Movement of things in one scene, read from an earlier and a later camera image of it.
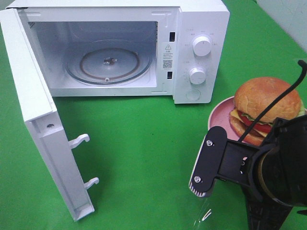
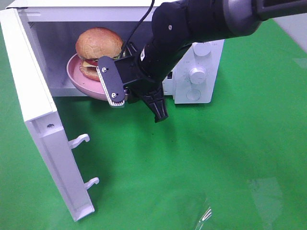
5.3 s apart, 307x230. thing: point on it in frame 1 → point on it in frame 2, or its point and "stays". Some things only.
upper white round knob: (202, 45) stays
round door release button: (193, 95) stays
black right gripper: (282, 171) → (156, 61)
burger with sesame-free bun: (254, 97) → (94, 43)
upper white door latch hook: (74, 143) stays
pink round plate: (219, 115) → (90, 87)
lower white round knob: (197, 75) stays
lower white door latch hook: (91, 182) stays
